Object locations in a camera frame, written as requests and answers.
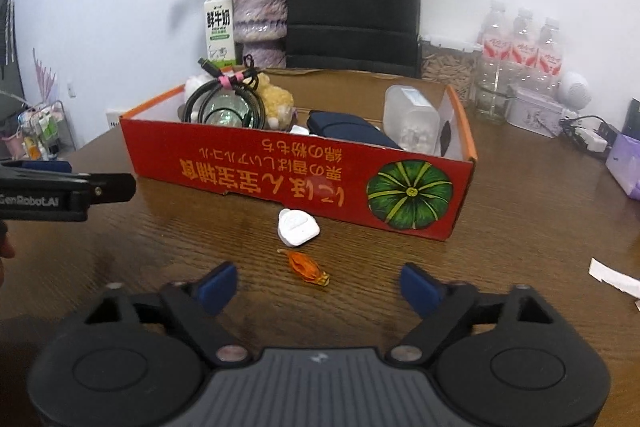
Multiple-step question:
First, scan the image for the white paper slip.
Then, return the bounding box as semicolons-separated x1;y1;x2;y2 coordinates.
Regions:
589;257;640;299

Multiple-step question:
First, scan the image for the green white milk carton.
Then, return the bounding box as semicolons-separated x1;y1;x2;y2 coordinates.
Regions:
203;0;237;68

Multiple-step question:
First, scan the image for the white power strip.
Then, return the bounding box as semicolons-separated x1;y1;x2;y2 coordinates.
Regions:
562;122;613;155

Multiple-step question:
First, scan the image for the white plush cat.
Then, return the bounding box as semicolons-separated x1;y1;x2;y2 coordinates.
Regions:
185;74;216;122

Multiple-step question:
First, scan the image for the wooden desktop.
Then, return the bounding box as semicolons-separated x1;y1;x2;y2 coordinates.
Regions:
0;67;640;427

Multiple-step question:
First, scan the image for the red cardboard box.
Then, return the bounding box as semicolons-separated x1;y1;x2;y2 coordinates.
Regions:
119;67;478;243

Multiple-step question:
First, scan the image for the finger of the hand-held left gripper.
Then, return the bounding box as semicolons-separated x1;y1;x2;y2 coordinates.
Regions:
0;172;137;208
0;159;74;178

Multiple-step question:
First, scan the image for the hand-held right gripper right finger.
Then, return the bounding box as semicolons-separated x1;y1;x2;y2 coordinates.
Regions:
390;263;556;363

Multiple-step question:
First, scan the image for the purple tissue pack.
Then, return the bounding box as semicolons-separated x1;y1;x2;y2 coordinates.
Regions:
605;133;640;201

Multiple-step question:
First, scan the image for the metal wire rack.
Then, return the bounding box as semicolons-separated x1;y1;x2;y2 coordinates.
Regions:
17;102;76;160

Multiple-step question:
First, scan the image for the yellow plush toy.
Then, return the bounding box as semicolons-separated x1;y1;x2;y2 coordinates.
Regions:
257;74;296;130

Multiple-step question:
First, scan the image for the black cable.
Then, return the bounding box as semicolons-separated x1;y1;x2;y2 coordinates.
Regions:
182;57;268;130

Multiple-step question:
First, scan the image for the orange candy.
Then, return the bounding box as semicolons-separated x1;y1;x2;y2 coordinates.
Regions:
277;248;332;289

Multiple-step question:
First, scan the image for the clear plastic container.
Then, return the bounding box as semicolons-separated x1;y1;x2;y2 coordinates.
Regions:
384;85;442;152

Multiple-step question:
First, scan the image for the red label water bottle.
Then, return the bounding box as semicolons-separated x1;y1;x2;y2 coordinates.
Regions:
510;8;539;84
475;1;515;88
535;18;565;92

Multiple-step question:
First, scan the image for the black upright device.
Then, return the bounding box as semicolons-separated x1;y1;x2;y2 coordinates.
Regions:
625;97;640;138

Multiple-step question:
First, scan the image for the white patterned tin box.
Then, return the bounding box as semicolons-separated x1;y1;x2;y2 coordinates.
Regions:
506;85;571;138

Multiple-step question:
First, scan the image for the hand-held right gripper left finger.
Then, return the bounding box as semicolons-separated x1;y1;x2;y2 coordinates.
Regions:
82;261;251;363

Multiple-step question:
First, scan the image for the dark blue case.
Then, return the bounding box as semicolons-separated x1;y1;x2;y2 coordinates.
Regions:
306;109;401;150

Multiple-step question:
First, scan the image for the white charger plug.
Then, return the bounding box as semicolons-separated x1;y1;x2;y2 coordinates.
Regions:
277;208;321;249

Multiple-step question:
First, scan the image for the dark wall hanging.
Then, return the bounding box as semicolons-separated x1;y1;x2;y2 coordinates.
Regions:
0;0;26;102

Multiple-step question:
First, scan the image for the purple marbled vase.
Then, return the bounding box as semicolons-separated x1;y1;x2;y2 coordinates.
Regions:
232;0;291;68

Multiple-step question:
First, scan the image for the clear glass cup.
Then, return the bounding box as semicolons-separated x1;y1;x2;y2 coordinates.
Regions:
472;77;516;125

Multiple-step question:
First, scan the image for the clear jar of seeds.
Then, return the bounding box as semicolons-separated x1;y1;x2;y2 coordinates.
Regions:
419;36;485;108

